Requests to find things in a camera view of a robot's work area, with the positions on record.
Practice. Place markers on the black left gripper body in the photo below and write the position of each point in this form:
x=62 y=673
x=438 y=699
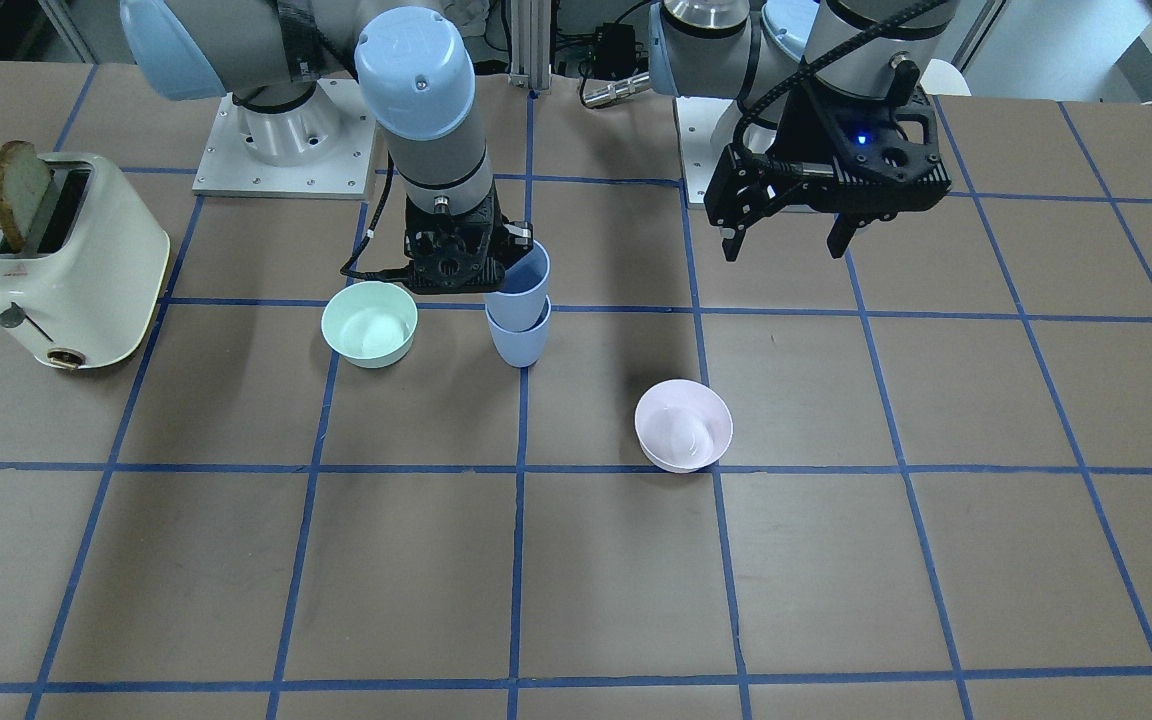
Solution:
x=808 y=128

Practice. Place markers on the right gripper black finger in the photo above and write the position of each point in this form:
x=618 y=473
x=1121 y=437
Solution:
x=516 y=242

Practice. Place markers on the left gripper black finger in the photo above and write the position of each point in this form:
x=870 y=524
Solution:
x=732 y=237
x=841 y=233

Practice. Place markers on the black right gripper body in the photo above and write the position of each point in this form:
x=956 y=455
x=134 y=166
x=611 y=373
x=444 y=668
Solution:
x=513 y=238

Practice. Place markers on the blue cup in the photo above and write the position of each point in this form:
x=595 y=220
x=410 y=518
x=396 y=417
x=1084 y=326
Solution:
x=519 y=304
x=521 y=348

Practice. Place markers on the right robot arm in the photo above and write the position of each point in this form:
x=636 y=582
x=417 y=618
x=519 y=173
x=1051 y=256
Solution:
x=307 y=87

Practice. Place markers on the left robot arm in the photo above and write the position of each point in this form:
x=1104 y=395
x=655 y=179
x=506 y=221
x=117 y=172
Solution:
x=755 y=52

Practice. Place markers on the white chair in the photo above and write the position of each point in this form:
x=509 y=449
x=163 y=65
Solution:
x=940 y=78

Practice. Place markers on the mint green bowl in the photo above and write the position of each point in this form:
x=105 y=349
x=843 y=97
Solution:
x=370 y=324

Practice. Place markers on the pink bowl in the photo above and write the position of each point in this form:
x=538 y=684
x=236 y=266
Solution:
x=683 y=426

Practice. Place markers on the cream white toaster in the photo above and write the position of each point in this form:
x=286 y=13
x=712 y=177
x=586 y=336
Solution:
x=82 y=293

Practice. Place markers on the toast slice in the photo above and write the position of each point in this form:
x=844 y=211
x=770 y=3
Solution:
x=25 y=179

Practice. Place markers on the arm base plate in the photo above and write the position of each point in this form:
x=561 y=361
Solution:
x=320 y=150
x=704 y=126

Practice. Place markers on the aluminium frame post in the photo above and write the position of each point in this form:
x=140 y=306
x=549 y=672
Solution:
x=530 y=44

